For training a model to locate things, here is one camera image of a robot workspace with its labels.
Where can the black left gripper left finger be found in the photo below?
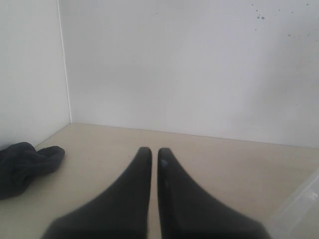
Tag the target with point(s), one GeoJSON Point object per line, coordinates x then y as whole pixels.
{"type": "Point", "coordinates": [120, 212]}

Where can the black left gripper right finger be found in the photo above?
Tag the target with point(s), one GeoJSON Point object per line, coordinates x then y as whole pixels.
{"type": "Point", "coordinates": [187, 211]}

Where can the clear plastic storage box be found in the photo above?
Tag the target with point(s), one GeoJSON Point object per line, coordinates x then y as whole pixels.
{"type": "Point", "coordinates": [298, 216]}

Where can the dark crumpled cloth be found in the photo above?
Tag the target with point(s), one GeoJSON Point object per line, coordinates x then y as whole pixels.
{"type": "Point", "coordinates": [21, 164]}

